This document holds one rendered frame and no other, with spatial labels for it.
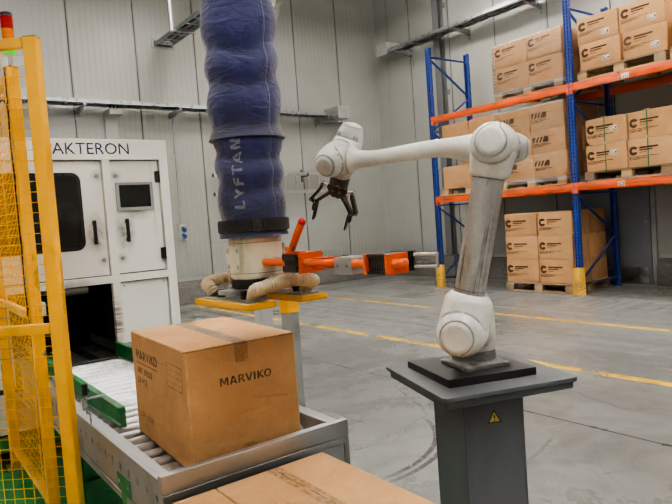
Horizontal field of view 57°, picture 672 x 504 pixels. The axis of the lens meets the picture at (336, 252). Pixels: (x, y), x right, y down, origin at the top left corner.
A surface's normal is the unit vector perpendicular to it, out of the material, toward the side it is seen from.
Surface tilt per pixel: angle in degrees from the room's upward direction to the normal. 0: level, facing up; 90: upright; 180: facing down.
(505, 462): 90
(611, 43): 88
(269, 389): 90
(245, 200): 74
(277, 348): 90
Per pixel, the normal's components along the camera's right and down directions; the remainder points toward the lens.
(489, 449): 0.29, 0.03
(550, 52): -0.80, 0.09
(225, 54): -0.22, -0.24
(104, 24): 0.60, 0.00
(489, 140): -0.35, -0.04
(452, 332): -0.37, 0.18
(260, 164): 0.33, -0.29
